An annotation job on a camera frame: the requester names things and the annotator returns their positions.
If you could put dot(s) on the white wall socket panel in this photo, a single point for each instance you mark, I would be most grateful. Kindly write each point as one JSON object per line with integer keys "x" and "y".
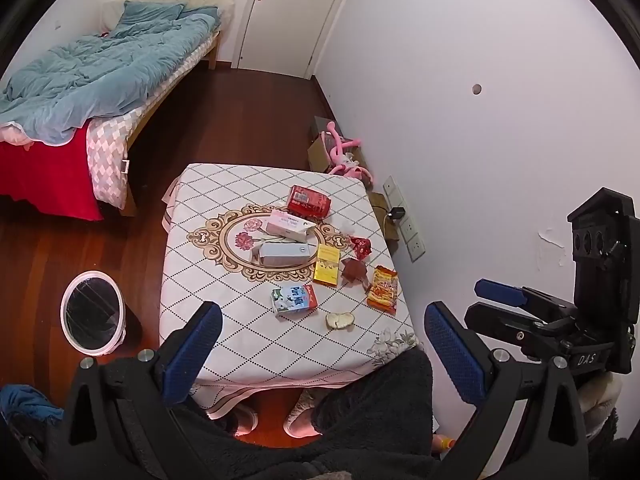
{"x": 412, "y": 245}

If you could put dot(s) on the pink and white box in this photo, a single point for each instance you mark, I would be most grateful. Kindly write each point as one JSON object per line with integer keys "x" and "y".
{"x": 287, "y": 225}

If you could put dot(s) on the cardboard box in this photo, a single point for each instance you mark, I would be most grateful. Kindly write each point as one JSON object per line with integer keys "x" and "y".
{"x": 316, "y": 155}

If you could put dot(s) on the red wrapper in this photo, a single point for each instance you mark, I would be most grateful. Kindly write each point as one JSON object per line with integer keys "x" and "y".
{"x": 361, "y": 247}

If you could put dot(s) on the checkered pastel pillow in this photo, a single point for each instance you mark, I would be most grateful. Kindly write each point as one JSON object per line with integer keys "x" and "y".
{"x": 107, "y": 160}

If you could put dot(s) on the teal pillow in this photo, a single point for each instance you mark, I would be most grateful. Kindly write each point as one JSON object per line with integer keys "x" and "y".
{"x": 150, "y": 12}

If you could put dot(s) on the white round trash bin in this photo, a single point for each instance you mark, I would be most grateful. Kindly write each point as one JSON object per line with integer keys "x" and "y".
{"x": 92, "y": 310}

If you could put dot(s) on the white door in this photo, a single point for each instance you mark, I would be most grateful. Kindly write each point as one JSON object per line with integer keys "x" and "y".
{"x": 290, "y": 20}

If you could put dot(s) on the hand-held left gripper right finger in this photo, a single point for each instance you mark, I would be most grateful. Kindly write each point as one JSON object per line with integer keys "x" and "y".
{"x": 455, "y": 355}

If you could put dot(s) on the fuzzy slipper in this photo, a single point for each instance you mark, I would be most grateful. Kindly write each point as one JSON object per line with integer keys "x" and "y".
{"x": 300, "y": 417}
{"x": 246, "y": 417}

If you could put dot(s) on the person's right forearm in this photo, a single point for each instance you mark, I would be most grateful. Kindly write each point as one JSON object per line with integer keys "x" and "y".
{"x": 600, "y": 400}

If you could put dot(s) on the red bed cloth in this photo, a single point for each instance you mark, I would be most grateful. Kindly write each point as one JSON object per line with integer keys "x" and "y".
{"x": 50, "y": 175}

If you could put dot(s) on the blue and white milk carton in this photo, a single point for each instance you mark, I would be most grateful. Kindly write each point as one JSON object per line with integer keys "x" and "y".
{"x": 295, "y": 300}

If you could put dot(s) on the table with patterned cloth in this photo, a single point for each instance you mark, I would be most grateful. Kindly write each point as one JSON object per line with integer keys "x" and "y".
{"x": 210, "y": 260}

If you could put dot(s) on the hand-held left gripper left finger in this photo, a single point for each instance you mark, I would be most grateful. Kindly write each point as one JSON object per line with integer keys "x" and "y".
{"x": 192, "y": 350}

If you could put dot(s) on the wooden bed frame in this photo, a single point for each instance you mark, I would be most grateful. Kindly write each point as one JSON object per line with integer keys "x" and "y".
{"x": 213, "y": 57}

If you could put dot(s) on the pale grey box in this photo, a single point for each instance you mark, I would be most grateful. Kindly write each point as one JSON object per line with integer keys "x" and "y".
{"x": 282, "y": 255}

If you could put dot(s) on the bed with blue duvet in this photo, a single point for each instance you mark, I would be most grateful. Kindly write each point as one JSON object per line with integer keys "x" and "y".
{"x": 100, "y": 75}

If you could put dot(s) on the pink plush toy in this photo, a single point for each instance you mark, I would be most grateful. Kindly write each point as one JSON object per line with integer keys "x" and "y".
{"x": 342, "y": 157}

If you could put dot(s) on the red box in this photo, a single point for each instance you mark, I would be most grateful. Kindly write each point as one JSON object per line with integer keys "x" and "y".
{"x": 307, "y": 201}

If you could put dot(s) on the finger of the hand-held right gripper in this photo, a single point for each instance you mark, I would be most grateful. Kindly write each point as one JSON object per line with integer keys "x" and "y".
{"x": 497, "y": 291}
{"x": 505, "y": 327}

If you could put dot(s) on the small orange bottle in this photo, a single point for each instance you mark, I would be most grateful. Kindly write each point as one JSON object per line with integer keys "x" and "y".
{"x": 444, "y": 443}

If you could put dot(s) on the yellow box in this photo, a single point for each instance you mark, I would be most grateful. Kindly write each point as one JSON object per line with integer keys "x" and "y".
{"x": 326, "y": 267}

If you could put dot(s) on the orange snack packet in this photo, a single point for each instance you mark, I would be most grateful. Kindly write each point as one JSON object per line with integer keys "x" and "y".
{"x": 382, "y": 290}

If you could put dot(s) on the black charger plug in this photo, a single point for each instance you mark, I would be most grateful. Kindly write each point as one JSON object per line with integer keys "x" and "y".
{"x": 397, "y": 213}

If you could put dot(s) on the blue cloth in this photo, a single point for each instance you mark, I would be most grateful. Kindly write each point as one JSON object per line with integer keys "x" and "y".
{"x": 25, "y": 400}

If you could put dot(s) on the brown wrapper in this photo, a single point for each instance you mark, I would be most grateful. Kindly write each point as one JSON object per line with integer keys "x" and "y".
{"x": 354, "y": 270}

